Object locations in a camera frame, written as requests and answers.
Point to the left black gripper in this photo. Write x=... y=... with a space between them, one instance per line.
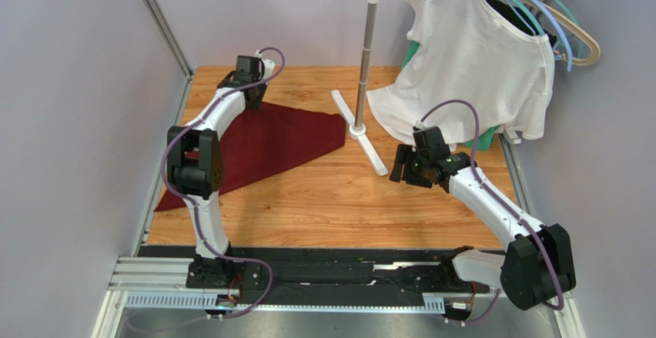
x=256 y=105

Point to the blue plastic hanger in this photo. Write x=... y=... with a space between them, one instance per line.
x=562 y=48

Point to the white clothes rack stand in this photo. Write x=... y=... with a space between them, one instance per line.
x=356 y=128

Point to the wooden hanger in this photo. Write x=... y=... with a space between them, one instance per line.
x=579 y=40

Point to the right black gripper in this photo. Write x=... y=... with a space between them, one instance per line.
x=403 y=163

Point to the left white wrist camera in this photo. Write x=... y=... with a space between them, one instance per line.
x=267 y=65

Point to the white t-shirt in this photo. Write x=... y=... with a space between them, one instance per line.
x=473 y=71

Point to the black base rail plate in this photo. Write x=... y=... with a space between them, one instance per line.
x=323 y=277

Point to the dark red cloth napkin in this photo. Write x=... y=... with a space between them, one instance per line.
x=273 y=139

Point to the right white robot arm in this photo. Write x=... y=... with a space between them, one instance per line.
x=537 y=265

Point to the aluminium frame rail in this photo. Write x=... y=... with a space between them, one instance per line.
x=159 y=18

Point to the green garment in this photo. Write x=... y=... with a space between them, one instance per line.
x=485 y=138

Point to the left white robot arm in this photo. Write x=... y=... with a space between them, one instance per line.
x=194 y=167

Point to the black garment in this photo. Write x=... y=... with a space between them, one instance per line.
x=516 y=17

